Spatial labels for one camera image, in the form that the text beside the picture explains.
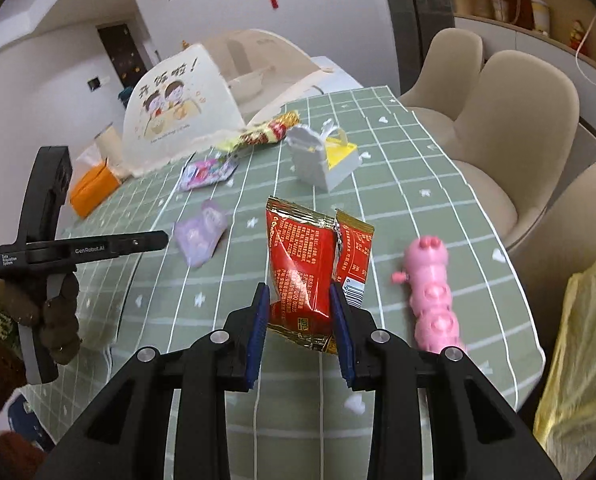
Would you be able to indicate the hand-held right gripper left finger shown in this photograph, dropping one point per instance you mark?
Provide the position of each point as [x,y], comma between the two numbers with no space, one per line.
[258,332]

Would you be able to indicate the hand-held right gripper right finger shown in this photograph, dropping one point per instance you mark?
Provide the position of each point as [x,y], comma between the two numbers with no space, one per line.
[341,332]

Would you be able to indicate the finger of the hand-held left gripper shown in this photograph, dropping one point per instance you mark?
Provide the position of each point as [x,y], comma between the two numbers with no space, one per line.
[145,242]

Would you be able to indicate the red gold snack packet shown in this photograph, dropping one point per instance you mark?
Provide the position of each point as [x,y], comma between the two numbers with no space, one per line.
[298,270]

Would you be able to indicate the person's left hand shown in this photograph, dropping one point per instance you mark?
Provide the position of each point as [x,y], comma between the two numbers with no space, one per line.
[63,330]

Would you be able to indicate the orange tissue box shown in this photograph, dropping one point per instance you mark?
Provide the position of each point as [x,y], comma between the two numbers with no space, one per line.
[90,190]

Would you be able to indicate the pale purple wrapper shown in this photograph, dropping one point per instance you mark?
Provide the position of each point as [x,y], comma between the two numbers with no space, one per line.
[198,235]

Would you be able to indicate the torn red snack packet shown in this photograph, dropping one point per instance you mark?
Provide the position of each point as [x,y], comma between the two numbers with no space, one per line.
[355,250]

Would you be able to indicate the pink purple printed packet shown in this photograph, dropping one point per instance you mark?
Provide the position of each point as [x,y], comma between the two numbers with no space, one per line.
[205,174]

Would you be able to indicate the pink caterpillar toy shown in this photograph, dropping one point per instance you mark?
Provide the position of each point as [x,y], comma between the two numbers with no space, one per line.
[430,290]

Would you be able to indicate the white cartoon paper bag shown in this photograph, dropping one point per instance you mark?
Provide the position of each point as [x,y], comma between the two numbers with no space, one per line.
[178,105]

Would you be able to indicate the dark door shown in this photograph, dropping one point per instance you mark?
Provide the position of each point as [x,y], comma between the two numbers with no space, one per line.
[123,55]

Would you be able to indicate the gold red snack wrapper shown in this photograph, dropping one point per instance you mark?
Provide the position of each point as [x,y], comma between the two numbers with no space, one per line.
[268,132]

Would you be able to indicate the green grid tablecloth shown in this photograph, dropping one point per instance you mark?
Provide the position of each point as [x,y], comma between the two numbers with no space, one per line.
[402,170]

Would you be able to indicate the yellow plastic bag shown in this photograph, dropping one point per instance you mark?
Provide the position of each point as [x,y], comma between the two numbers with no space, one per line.
[577,360]

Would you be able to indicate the beige chair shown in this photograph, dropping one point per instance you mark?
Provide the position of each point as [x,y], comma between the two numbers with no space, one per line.
[442,70]
[562,220]
[517,140]

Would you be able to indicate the dark brown box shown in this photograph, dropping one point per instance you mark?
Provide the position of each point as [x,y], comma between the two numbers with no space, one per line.
[520,5]

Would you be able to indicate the white yellow cup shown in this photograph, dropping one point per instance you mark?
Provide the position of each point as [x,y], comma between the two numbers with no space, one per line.
[541,16]

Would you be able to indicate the red gold figurine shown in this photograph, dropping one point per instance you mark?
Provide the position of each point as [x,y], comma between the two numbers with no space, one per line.
[577,35]

